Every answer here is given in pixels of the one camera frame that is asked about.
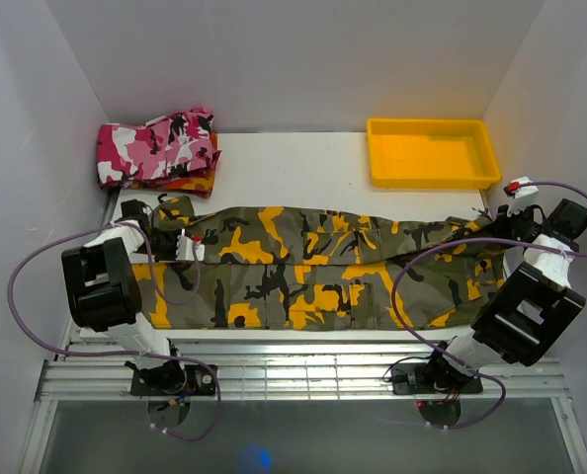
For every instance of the yellow plastic tray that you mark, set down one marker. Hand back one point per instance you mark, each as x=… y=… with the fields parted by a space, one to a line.
x=431 y=154

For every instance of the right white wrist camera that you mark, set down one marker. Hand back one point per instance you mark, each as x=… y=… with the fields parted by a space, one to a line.
x=522 y=193

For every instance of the orange camouflage folded trousers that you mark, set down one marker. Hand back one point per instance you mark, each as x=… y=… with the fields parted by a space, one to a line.
x=191 y=168

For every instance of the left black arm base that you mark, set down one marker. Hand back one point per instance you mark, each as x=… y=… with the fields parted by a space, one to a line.
x=176 y=384

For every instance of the pink camouflage folded trousers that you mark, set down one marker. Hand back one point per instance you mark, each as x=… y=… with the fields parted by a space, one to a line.
x=137 y=153

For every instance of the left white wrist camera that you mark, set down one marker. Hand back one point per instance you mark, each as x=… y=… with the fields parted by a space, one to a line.
x=189 y=249

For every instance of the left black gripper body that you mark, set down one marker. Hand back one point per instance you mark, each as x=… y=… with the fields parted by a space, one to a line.
x=163 y=245

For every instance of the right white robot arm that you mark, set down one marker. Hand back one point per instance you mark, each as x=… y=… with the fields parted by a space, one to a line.
x=531 y=309

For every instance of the olive yellow camouflage trousers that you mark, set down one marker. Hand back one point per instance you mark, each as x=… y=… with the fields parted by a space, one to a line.
x=304 y=269

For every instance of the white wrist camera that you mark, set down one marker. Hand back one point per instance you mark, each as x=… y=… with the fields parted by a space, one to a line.
x=189 y=249
x=522 y=193

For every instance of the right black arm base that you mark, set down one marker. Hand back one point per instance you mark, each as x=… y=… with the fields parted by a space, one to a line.
x=438 y=391

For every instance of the aluminium rail frame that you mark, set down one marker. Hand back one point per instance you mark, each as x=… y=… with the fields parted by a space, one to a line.
x=278 y=366

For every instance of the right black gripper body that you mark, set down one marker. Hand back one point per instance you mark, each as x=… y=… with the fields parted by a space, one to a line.
x=515 y=225

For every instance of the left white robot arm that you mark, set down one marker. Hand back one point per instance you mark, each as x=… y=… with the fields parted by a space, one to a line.
x=104 y=296

